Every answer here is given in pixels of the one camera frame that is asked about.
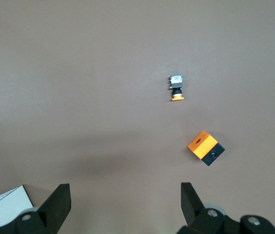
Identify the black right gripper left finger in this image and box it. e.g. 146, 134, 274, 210
0, 183, 72, 234

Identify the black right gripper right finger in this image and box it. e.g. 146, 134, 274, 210
176, 182, 275, 234

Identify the white drawer cabinet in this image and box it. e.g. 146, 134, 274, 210
0, 185, 35, 227

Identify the yellow capped push button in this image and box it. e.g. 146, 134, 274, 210
168, 75, 186, 102

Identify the orange and black box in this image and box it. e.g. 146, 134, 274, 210
187, 131, 226, 167

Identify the brown table mat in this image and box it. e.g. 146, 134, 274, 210
0, 0, 275, 234

